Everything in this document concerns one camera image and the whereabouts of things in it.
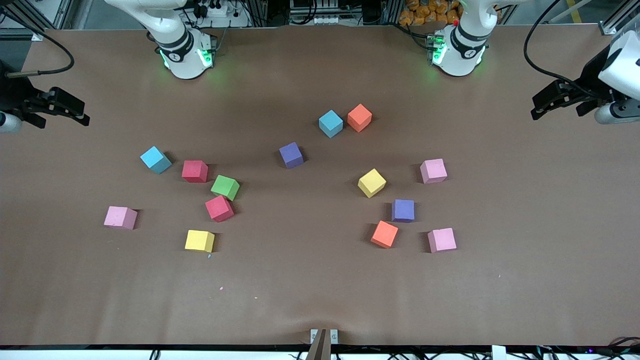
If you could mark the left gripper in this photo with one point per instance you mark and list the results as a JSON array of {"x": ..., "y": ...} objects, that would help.
[{"x": 593, "y": 74}]

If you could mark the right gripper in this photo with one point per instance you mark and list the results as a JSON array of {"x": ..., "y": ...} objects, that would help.
[{"x": 14, "y": 95}]

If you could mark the red foam cube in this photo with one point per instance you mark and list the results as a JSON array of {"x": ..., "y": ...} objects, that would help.
[
  {"x": 219, "y": 208},
  {"x": 195, "y": 171}
]

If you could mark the green foam cube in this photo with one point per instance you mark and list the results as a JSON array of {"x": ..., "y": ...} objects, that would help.
[{"x": 225, "y": 187}]

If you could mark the orange foam cube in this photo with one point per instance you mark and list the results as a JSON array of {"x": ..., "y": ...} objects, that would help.
[
  {"x": 359, "y": 118},
  {"x": 384, "y": 234}
]

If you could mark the light blue foam cube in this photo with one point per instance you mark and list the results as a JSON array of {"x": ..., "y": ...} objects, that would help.
[
  {"x": 155, "y": 160},
  {"x": 330, "y": 124}
]

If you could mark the purple foam cube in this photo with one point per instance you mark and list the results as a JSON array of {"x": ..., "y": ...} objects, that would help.
[
  {"x": 291, "y": 155},
  {"x": 403, "y": 210}
]

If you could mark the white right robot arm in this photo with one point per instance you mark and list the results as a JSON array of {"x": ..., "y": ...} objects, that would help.
[{"x": 185, "y": 55}]

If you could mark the pink foam cube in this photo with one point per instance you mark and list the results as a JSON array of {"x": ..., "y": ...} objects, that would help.
[
  {"x": 433, "y": 171},
  {"x": 120, "y": 217},
  {"x": 442, "y": 240}
]

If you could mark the bag of orange items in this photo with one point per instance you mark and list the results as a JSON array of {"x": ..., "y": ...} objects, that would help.
[{"x": 425, "y": 12}]

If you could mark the yellow foam cube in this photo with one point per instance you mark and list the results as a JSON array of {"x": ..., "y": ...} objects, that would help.
[
  {"x": 199, "y": 240},
  {"x": 372, "y": 183}
]

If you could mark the white power strip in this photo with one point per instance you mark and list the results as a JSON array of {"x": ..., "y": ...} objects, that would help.
[{"x": 218, "y": 11}]

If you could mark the white rack equipment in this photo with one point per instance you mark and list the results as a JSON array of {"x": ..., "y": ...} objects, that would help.
[{"x": 326, "y": 20}]

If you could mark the white label tag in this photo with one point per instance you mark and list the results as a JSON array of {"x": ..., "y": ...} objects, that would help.
[{"x": 499, "y": 352}]

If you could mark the aluminium frame profile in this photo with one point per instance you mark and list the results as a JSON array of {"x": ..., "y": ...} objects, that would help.
[
  {"x": 607, "y": 29},
  {"x": 36, "y": 36}
]

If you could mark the metal table edge bracket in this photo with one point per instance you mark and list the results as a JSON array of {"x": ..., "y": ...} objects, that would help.
[{"x": 320, "y": 350}]

